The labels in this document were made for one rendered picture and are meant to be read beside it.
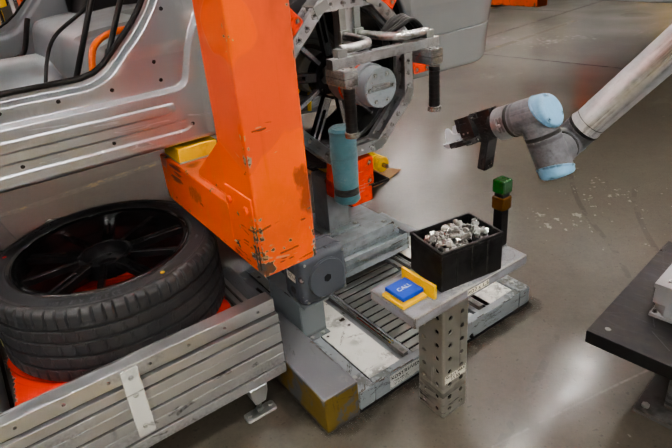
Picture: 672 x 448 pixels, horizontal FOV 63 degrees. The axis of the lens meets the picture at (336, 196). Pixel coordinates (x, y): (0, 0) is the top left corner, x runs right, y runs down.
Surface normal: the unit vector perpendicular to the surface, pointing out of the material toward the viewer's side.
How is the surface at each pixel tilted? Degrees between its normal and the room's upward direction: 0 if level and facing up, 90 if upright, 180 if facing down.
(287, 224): 90
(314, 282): 90
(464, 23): 90
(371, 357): 0
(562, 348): 0
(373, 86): 90
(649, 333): 0
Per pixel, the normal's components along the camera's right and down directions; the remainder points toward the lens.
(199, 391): 0.59, 0.30
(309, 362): -0.07, -0.90
